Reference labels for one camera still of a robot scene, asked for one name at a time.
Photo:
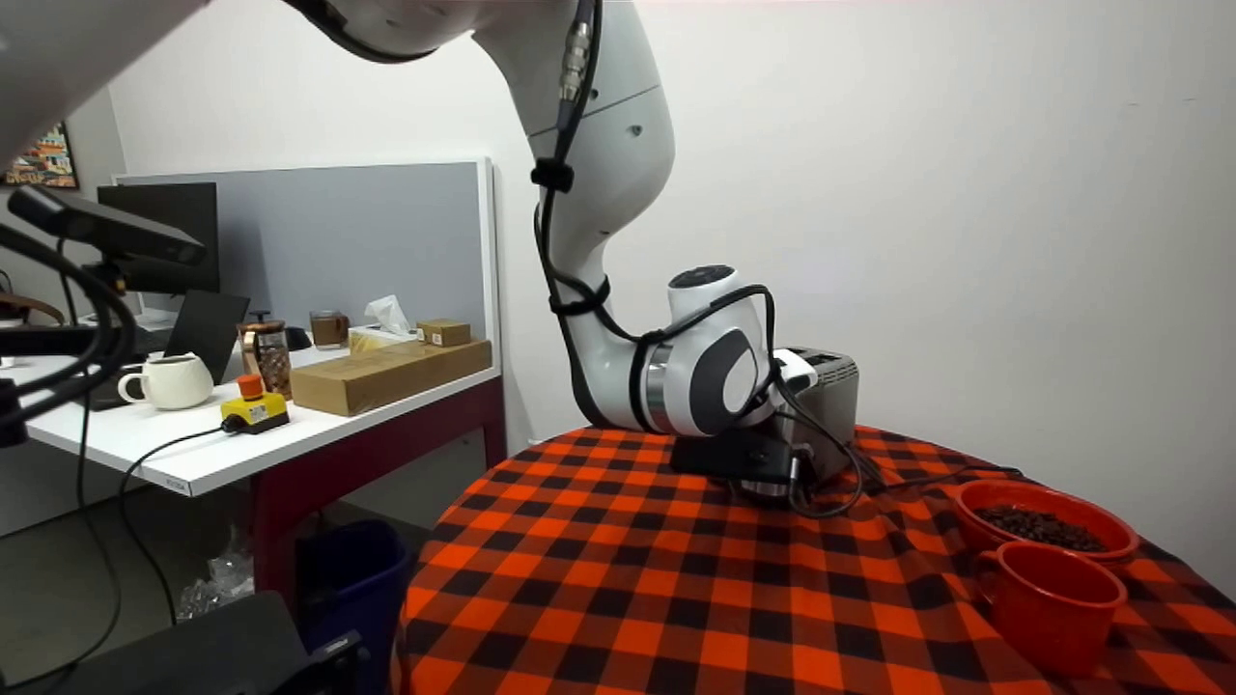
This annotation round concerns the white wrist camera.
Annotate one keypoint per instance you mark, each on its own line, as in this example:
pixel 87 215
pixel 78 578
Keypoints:
pixel 793 372

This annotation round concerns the brown coffee beans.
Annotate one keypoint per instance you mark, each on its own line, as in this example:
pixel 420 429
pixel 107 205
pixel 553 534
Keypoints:
pixel 1044 528

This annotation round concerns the white mug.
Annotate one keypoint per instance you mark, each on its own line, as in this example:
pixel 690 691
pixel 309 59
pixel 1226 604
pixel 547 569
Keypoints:
pixel 172 380

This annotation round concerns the framed wall picture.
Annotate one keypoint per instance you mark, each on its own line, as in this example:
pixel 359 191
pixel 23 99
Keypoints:
pixel 40 161

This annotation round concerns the orange black checkered tablecloth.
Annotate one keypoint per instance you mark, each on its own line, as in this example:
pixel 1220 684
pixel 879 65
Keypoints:
pixel 720 592

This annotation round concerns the dark glass jar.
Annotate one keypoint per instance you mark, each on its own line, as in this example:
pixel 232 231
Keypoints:
pixel 266 357

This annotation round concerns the white desk with red legs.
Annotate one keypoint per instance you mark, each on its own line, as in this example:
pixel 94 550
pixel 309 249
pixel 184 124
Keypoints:
pixel 193 447

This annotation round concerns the blue waste bin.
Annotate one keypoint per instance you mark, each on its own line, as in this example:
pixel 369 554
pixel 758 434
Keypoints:
pixel 351 583

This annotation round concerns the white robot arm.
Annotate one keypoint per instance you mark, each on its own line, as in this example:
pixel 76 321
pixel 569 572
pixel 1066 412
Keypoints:
pixel 602 141

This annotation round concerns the grey partition panel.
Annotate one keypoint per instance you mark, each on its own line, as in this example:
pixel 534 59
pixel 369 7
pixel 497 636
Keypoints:
pixel 349 236

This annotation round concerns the black monitor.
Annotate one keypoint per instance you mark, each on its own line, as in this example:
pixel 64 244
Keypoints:
pixel 159 215

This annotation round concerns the tissue box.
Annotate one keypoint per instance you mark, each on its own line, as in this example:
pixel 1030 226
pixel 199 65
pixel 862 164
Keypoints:
pixel 385 334

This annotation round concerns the small wooden block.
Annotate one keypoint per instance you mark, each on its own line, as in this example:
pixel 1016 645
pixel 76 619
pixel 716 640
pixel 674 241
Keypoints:
pixel 445 334

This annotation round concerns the yellow red emergency stop button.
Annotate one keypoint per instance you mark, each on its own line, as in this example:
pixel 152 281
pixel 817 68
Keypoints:
pixel 257 412

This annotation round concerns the red cup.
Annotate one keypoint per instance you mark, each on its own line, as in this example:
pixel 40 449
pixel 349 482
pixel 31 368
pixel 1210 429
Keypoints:
pixel 1047 612

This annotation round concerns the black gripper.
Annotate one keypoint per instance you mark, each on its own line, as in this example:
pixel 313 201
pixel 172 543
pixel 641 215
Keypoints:
pixel 729 453

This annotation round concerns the flat cardboard box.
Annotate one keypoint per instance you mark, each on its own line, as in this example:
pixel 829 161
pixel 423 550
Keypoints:
pixel 387 377

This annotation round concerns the red bowl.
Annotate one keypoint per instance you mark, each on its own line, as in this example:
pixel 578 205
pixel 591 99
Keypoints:
pixel 980 506

